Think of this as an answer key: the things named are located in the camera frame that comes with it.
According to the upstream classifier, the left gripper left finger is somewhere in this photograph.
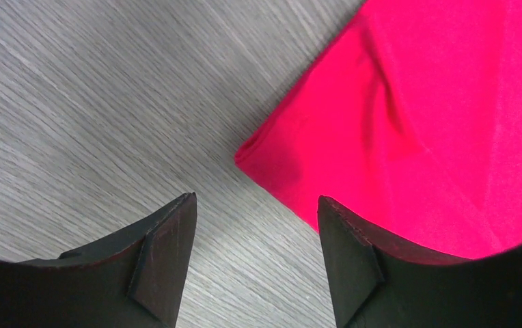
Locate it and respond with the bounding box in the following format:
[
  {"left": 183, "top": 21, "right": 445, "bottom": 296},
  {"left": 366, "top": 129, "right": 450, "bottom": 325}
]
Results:
[{"left": 0, "top": 193, "right": 197, "bottom": 327}]

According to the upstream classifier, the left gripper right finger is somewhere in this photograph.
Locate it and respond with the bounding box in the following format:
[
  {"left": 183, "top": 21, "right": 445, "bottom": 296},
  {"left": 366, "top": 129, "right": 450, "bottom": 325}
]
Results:
[{"left": 318, "top": 196, "right": 522, "bottom": 327}]

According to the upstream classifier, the red garment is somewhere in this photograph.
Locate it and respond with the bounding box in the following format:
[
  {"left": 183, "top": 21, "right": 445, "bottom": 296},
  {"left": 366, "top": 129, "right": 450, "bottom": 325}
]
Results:
[{"left": 235, "top": 1, "right": 522, "bottom": 258}]

